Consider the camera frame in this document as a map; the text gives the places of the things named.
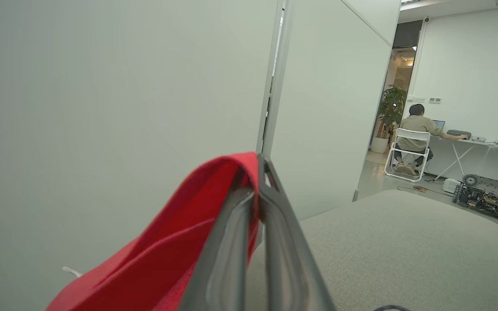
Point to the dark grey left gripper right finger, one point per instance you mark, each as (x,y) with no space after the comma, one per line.
(288,259)

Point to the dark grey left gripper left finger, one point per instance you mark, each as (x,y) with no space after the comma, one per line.
(225,259)

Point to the red clothing item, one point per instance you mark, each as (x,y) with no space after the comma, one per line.
(162,255)

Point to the grey fabric sofa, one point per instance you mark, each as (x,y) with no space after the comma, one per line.
(404,255)

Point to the white partition panel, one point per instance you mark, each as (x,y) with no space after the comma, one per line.
(331,108)

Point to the white folding chair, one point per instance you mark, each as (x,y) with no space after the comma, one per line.
(409,151)

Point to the potted green plant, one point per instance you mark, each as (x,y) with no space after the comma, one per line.
(389,116)

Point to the white box on floor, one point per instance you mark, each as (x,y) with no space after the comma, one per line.
(451,185)

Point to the seated person in beige shirt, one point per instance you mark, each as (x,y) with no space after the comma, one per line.
(417,134)

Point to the laptop computer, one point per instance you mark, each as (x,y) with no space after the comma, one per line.
(439,124)

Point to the white desk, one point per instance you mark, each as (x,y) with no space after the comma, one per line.
(469,151)

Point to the wheeled robot chassis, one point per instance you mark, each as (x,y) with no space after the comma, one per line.
(491,196)

